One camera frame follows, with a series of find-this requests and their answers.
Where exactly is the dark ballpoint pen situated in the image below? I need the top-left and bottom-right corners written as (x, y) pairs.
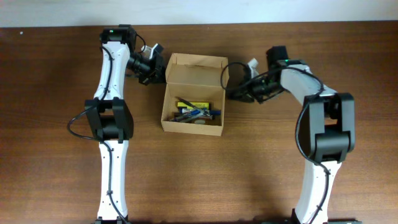
top-left (190, 101), bottom-right (197, 110)

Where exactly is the brown cardboard box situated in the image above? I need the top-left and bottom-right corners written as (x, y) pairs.
top-left (161, 53), bottom-right (229, 136)

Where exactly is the blue whiteboard marker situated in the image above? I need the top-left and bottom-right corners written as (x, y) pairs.
top-left (178, 108), bottom-right (221, 115)

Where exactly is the yellow highlighter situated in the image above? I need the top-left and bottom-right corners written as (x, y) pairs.
top-left (177, 101), bottom-right (211, 110)

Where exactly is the blue ballpoint pen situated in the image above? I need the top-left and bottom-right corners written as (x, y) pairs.
top-left (170, 111), bottom-right (203, 123)

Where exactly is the black whiteboard marker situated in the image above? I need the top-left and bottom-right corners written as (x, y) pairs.
top-left (184, 114), bottom-right (214, 122)

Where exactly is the yellow tape roll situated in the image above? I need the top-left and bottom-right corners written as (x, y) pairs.
top-left (194, 119), bottom-right (206, 124)

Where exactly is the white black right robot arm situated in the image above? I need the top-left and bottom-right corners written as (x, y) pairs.
top-left (220, 45), bottom-right (355, 223)

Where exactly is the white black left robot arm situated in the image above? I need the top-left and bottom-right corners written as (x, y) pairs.
top-left (85, 24), bottom-right (166, 223)

